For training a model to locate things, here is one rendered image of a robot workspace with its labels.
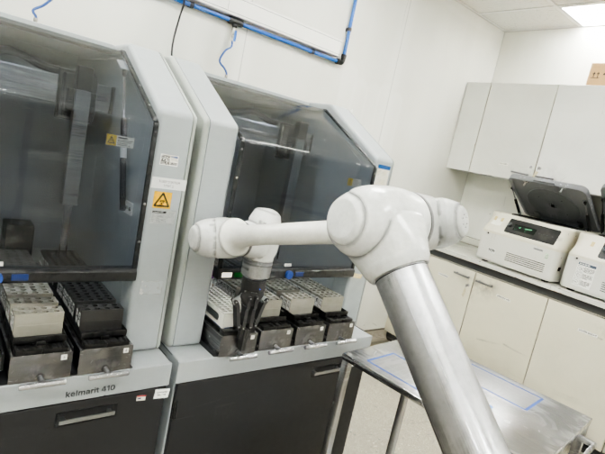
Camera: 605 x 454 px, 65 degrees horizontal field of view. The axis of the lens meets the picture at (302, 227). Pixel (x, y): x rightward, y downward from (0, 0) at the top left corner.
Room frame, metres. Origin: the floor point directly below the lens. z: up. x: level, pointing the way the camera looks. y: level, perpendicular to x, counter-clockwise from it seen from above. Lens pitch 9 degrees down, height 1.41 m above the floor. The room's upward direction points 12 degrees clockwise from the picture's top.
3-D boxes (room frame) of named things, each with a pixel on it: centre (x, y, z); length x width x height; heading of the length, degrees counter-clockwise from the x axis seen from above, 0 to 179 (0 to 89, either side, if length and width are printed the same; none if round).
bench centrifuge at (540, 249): (3.33, -1.66, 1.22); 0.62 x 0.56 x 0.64; 129
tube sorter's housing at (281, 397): (1.96, 0.29, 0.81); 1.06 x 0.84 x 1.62; 40
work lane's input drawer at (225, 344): (1.66, 0.33, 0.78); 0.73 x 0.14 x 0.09; 40
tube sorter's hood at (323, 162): (1.81, 0.16, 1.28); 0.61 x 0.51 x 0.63; 130
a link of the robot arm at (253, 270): (1.40, 0.11, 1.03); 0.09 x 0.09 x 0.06
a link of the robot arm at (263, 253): (1.39, 0.12, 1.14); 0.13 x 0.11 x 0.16; 134
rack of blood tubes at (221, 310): (1.55, 0.24, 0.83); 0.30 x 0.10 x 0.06; 40
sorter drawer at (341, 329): (1.96, -0.02, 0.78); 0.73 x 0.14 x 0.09; 40
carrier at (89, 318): (1.22, 0.49, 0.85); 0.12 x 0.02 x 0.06; 131
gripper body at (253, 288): (1.40, 0.11, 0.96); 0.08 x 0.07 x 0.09; 130
